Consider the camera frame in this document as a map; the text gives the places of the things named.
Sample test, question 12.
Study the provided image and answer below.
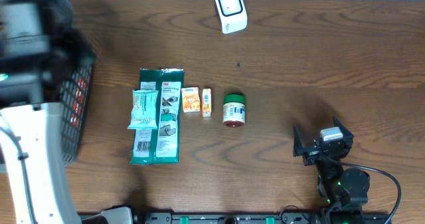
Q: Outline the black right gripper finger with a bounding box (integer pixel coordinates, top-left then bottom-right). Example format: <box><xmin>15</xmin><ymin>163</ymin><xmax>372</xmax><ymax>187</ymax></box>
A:
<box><xmin>293</xmin><ymin>126</ymin><xmax>303</xmax><ymax>157</ymax></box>
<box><xmin>333</xmin><ymin>116</ymin><xmax>354</xmax><ymax>140</ymax></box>

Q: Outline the green lid Knorr jar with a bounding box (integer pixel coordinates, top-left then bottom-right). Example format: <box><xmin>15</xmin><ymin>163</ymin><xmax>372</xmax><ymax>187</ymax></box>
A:
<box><xmin>222</xmin><ymin>94</ymin><xmax>246</xmax><ymax>128</ymax></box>

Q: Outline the narrow orange tissue box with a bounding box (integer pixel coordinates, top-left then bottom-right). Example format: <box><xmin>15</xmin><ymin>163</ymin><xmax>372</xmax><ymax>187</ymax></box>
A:
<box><xmin>202</xmin><ymin>88</ymin><xmax>212</xmax><ymax>118</ymax></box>

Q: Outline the orange Kleenex tissue box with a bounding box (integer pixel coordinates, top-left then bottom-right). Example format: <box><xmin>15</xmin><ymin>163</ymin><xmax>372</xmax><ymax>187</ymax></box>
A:
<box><xmin>181</xmin><ymin>86</ymin><xmax>201</xmax><ymax>112</ymax></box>

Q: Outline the green 3M gloves pack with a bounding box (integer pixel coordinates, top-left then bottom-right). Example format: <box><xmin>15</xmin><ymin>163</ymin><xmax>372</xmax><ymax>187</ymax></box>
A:
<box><xmin>130</xmin><ymin>68</ymin><xmax>184</xmax><ymax>165</ymax></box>

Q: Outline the light teal wipes pack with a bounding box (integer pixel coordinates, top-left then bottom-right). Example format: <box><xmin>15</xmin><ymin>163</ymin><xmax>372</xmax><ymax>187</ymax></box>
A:
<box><xmin>127</xmin><ymin>90</ymin><xmax>158</xmax><ymax>130</ymax></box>

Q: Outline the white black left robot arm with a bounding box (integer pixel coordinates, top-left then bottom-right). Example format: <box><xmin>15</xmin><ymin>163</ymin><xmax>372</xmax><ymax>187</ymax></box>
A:
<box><xmin>1</xmin><ymin>0</ymin><xmax>139</xmax><ymax>223</ymax></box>

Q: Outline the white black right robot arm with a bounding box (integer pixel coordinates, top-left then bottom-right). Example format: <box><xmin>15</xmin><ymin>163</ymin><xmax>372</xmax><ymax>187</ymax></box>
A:
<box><xmin>293</xmin><ymin>117</ymin><xmax>370</xmax><ymax>223</ymax></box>

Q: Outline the white barcode scanner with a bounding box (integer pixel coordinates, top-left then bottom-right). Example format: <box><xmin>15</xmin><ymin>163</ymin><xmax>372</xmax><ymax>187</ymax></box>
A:
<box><xmin>214</xmin><ymin>0</ymin><xmax>248</xmax><ymax>34</ymax></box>

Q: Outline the grey plastic shopping basket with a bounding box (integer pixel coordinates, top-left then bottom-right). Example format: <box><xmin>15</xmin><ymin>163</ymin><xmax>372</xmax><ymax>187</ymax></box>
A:
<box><xmin>1</xmin><ymin>0</ymin><xmax>96</xmax><ymax>165</ymax></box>

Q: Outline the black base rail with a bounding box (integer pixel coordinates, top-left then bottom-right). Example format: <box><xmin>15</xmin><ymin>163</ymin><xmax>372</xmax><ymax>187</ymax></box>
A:
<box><xmin>79</xmin><ymin>211</ymin><xmax>392</xmax><ymax>224</ymax></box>

